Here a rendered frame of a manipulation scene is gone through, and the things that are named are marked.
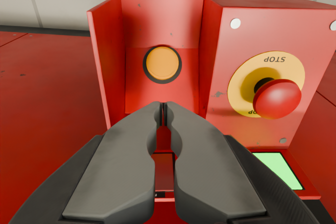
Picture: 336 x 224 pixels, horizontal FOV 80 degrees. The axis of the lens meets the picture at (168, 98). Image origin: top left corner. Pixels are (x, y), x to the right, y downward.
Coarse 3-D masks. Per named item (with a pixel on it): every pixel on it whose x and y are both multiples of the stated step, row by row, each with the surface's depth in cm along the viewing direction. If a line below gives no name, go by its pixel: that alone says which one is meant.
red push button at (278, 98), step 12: (264, 84) 17; (276, 84) 16; (288, 84) 16; (264, 96) 17; (276, 96) 16; (288, 96) 17; (300, 96) 17; (264, 108) 17; (276, 108) 17; (288, 108) 17
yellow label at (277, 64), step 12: (252, 60) 18; (264, 60) 18; (276, 60) 18; (288, 60) 18; (240, 72) 18; (252, 72) 18; (264, 72) 18; (276, 72) 18; (288, 72) 18; (300, 72) 19; (228, 84) 19; (240, 84) 19; (252, 84) 19; (300, 84) 19; (228, 96) 20; (240, 96) 20; (252, 96) 20; (240, 108) 21; (252, 108) 21
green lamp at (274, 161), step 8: (264, 160) 22; (272, 160) 22; (280, 160) 22; (272, 168) 21; (280, 168) 21; (288, 168) 21; (280, 176) 21; (288, 176) 21; (288, 184) 20; (296, 184) 20
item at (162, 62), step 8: (160, 48) 24; (168, 48) 24; (152, 56) 23; (160, 56) 23; (168, 56) 23; (176, 56) 24; (152, 64) 23; (160, 64) 23; (168, 64) 23; (176, 64) 24; (152, 72) 23; (160, 72) 23; (168, 72) 23
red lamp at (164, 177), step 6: (156, 156) 22; (162, 156) 22; (168, 156) 22; (156, 162) 22; (162, 162) 22; (168, 162) 22; (156, 168) 21; (162, 168) 21; (168, 168) 21; (156, 174) 20; (162, 174) 20; (168, 174) 20; (156, 180) 20; (162, 180) 20; (168, 180) 20; (156, 186) 19; (162, 186) 19; (168, 186) 19
